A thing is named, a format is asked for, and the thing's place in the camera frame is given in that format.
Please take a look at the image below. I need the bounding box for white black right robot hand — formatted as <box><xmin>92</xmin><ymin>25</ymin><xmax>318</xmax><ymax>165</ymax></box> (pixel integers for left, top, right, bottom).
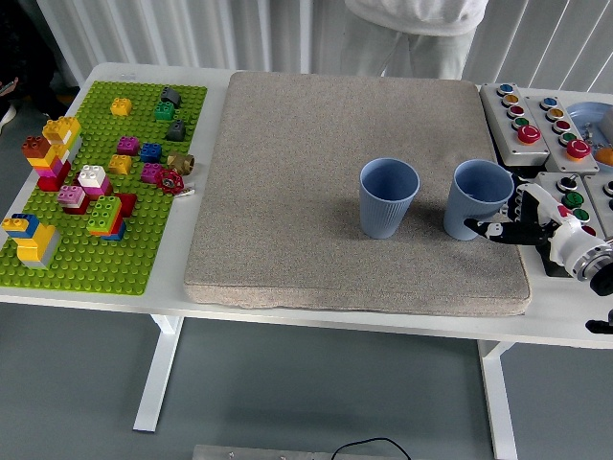
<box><xmin>462</xmin><ymin>176</ymin><xmax>598</xmax><ymax>275</ymax></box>

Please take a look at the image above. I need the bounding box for blue ribbed cup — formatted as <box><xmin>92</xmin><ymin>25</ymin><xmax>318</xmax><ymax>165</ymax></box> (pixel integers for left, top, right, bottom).
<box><xmin>358</xmin><ymin>157</ymin><xmax>421</xmax><ymax>240</ymax></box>
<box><xmin>443</xmin><ymin>159</ymin><xmax>516</xmax><ymax>242</ymax></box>

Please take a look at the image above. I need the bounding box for grey four-button control box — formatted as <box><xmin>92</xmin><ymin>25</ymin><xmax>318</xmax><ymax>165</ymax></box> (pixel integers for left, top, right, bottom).
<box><xmin>526</xmin><ymin>171</ymin><xmax>613</xmax><ymax>279</ymax></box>

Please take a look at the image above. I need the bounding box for grey black-button control box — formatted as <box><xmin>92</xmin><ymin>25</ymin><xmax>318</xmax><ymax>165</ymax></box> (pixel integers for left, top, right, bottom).
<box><xmin>580</xmin><ymin>172</ymin><xmax>613</xmax><ymax>245</ymax></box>

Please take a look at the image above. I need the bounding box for grey five-button control box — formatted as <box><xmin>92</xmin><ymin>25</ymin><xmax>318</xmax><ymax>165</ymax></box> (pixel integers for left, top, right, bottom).
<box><xmin>524</xmin><ymin>95</ymin><xmax>602</xmax><ymax>174</ymax></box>
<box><xmin>479</xmin><ymin>82</ymin><xmax>551</xmax><ymax>179</ymax></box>

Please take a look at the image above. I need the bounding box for white table leg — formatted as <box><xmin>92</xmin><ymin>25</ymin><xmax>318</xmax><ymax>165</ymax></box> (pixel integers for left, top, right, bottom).
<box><xmin>132</xmin><ymin>314</ymin><xmax>185</xmax><ymax>433</ymax></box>
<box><xmin>477</xmin><ymin>339</ymin><xmax>519</xmax><ymax>460</ymax></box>

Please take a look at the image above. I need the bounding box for grey-brown cushion mat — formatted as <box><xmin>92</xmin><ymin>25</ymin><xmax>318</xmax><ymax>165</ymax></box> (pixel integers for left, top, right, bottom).
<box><xmin>183</xmin><ymin>71</ymin><xmax>533</xmax><ymax>318</ymax></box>

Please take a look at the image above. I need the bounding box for brass valve red handwheel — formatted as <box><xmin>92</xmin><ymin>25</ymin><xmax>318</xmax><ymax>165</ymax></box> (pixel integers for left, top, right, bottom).
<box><xmin>153</xmin><ymin>150</ymin><xmax>198</xmax><ymax>197</ymax></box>

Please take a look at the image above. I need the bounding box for red toy brick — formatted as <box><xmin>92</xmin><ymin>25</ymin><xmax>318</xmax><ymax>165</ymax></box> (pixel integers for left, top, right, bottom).
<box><xmin>114</xmin><ymin>193</ymin><xmax>139</xmax><ymax>219</ymax></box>

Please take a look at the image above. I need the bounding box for green orange blue brick stack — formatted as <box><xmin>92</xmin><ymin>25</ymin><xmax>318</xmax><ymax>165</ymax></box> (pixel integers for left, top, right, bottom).
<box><xmin>86</xmin><ymin>195</ymin><xmax>127</xmax><ymax>242</ymax></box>

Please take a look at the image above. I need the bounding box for green studded baseplate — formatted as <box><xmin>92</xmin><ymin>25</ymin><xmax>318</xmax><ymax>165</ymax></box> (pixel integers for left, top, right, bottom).
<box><xmin>0</xmin><ymin>80</ymin><xmax>209</xmax><ymax>297</ymax></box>

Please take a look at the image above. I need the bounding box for white pink brick stack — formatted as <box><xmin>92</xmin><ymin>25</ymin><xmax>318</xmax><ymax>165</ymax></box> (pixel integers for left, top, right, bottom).
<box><xmin>76</xmin><ymin>164</ymin><xmax>114</xmax><ymax>200</ymax></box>

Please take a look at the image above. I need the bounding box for pink red brick stack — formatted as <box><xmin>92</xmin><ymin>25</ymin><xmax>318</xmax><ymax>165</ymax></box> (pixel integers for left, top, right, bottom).
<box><xmin>57</xmin><ymin>184</ymin><xmax>92</xmax><ymax>216</ymax></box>

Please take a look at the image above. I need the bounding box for yellow white brick tower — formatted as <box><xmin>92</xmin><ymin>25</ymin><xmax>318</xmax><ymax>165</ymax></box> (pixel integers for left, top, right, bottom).
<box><xmin>41</xmin><ymin>116</ymin><xmax>83</xmax><ymax>164</ymax></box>

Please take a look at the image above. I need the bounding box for brown yellow red brick tower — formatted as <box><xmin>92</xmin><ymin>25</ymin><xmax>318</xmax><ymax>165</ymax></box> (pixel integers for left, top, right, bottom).
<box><xmin>20</xmin><ymin>135</ymin><xmax>73</xmax><ymax>193</ymax></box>

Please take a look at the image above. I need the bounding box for blue yellow grey brick stack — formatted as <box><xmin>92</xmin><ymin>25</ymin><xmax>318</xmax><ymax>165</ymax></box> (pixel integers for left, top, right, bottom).
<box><xmin>1</xmin><ymin>213</ymin><xmax>62</xmax><ymax>269</ymax></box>

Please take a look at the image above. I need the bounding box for small metal chain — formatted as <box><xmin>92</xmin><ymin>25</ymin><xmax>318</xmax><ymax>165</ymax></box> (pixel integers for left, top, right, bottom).
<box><xmin>579</xmin><ymin>122</ymin><xmax>605</xmax><ymax>145</ymax></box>

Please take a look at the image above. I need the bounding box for black cable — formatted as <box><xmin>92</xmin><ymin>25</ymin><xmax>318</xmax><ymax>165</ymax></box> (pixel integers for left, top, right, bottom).
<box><xmin>332</xmin><ymin>436</ymin><xmax>411</xmax><ymax>460</ymax></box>

